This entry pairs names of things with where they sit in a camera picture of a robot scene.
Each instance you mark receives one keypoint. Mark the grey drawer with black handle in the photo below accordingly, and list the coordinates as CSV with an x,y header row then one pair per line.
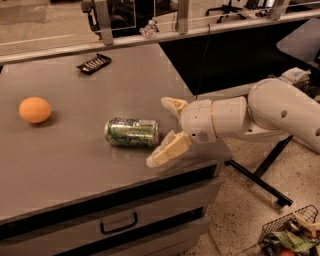
x,y
160,225

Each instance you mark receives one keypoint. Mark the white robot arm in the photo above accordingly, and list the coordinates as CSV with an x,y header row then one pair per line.
x,y
272,109

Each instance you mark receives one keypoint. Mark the black wire basket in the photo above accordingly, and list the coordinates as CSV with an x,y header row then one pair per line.
x,y
303,223

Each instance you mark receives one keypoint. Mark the black metal floor stand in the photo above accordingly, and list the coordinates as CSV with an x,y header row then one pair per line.
x,y
256,176

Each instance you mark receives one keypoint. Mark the black rxbar chocolate bar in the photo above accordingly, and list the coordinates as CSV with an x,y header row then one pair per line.
x,y
91,66

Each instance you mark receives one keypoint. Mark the small white box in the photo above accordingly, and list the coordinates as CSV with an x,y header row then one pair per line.
x,y
295,75

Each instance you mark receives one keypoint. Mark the green soda can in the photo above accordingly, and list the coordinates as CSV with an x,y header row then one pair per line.
x,y
132,132

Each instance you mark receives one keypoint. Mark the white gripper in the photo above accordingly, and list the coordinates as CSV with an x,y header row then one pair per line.
x,y
197,120

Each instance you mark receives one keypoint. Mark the clear plastic bottle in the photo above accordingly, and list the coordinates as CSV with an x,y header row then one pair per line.
x,y
149,30

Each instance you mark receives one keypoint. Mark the orange fruit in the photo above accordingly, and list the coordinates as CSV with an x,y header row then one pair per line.
x,y
34,110

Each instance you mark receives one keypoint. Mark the green snack bag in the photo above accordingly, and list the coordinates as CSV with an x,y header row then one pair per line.
x,y
291,241

